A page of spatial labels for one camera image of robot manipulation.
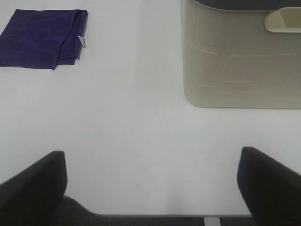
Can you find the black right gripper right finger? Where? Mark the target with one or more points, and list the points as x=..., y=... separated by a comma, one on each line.
x=271, y=191

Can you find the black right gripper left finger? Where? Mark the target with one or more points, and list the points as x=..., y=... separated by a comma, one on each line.
x=32, y=197

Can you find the purple towel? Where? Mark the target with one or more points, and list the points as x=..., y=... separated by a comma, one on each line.
x=42, y=39

